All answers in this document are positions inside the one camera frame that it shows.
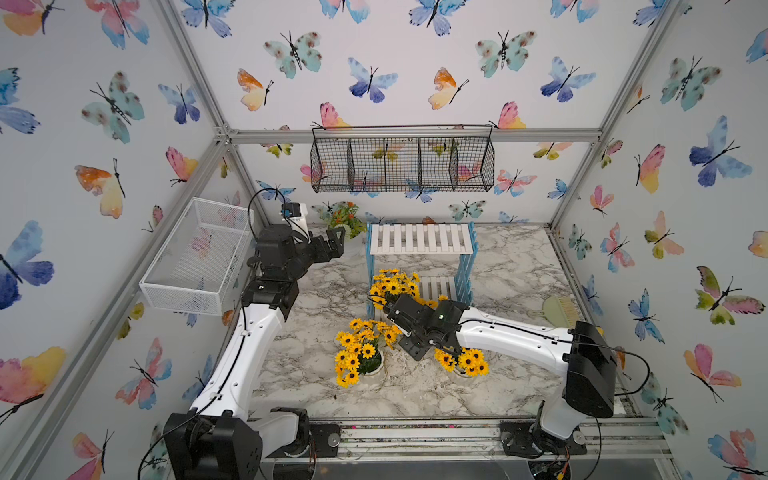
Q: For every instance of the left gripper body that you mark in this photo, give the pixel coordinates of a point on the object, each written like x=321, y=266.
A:
x=313, y=253

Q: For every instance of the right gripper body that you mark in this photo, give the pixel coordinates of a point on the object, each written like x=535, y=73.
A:
x=413, y=346

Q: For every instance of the sunflower pot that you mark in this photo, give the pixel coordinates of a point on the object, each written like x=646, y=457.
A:
x=432, y=303
x=389, y=285
x=469, y=363
x=361, y=349

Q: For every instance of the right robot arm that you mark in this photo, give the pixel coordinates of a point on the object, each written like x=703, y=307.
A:
x=579, y=355

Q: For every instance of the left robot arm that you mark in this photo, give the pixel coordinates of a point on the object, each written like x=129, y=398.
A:
x=215, y=438

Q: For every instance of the mixed flower pot behind shelf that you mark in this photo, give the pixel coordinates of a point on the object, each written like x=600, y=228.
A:
x=344, y=214

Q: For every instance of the blue white wooden shelf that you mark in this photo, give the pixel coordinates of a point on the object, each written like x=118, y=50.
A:
x=453, y=239

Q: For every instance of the green hand brush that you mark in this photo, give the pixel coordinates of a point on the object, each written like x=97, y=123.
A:
x=561, y=312

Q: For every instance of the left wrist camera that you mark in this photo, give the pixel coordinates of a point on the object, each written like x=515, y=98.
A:
x=295, y=215

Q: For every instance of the white mesh wall basket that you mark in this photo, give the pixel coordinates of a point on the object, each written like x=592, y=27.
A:
x=196, y=266

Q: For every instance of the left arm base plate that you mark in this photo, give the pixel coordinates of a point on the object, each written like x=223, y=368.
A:
x=323, y=441

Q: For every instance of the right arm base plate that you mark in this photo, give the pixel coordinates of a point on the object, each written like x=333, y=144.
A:
x=524, y=439

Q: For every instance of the black wire wall basket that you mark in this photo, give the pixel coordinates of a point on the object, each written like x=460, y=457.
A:
x=391, y=159

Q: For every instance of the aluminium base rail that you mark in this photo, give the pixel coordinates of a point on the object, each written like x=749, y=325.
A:
x=479, y=439

